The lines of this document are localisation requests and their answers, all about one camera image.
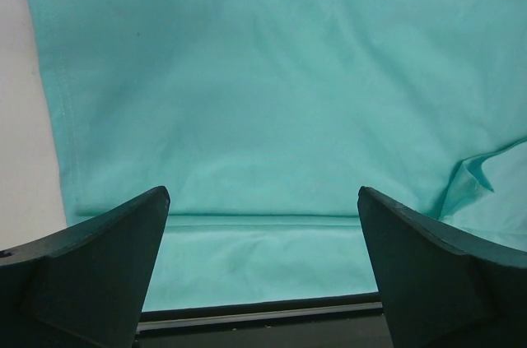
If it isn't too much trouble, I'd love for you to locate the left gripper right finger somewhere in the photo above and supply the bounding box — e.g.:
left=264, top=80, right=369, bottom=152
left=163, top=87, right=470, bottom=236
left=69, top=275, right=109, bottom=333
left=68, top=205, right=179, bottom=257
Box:
left=357, top=187, right=526, bottom=347

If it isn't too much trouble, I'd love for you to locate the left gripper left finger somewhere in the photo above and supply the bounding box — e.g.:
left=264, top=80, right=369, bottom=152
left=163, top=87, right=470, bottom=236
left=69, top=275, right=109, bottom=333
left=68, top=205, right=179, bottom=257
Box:
left=1, top=187, right=170, bottom=347

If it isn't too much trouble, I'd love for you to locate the teal t shirt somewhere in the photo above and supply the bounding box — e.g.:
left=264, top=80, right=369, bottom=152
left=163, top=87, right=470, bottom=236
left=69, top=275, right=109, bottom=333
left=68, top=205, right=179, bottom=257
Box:
left=28, top=0, right=526, bottom=311

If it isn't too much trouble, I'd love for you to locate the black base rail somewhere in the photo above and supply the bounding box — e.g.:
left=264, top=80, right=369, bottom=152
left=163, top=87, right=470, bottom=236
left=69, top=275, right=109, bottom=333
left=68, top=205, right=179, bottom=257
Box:
left=133, top=302, right=393, bottom=347

